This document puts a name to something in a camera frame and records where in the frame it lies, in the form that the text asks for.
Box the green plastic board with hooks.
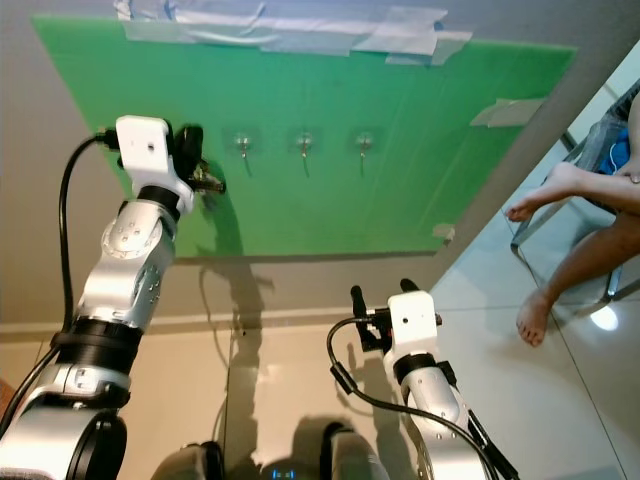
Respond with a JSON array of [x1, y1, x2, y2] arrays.
[[31, 14, 578, 259]]

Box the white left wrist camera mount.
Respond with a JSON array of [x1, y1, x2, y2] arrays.
[[115, 114, 197, 215]]

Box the robot leg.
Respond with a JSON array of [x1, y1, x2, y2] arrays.
[[318, 424, 391, 480], [148, 440, 223, 480]]

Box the person's raised bare leg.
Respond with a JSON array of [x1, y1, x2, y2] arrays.
[[504, 162, 640, 224]]

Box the robot right leg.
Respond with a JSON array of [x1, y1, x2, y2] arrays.
[[318, 424, 391, 480]]

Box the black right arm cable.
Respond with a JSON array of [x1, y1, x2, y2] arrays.
[[325, 316, 503, 480]]

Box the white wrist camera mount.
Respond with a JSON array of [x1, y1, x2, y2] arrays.
[[115, 114, 197, 215], [386, 290, 441, 363]]

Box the person's lowered bare leg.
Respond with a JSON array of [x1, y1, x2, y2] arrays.
[[516, 212, 640, 349]]

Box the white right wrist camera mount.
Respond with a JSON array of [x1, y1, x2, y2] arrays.
[[386, 290, 441, 363]]

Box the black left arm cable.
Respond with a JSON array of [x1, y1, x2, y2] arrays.
[[0, 129, 123, 441]]

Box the clear metal wall hook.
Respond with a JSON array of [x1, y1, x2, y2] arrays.
[[353, 128, 376, 179], [233, 130, 256, 179], [293, 129, 316, 179]]

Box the wide clear tape strips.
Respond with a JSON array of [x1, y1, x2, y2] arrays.
[[114, 0, 473, 67]]

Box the robot left leg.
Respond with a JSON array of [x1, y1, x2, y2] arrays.
[[148, 440, 223, 480]]

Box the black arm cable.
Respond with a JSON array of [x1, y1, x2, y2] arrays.
[[0, 129, 123, 441], [325, 316, 503, 480]]

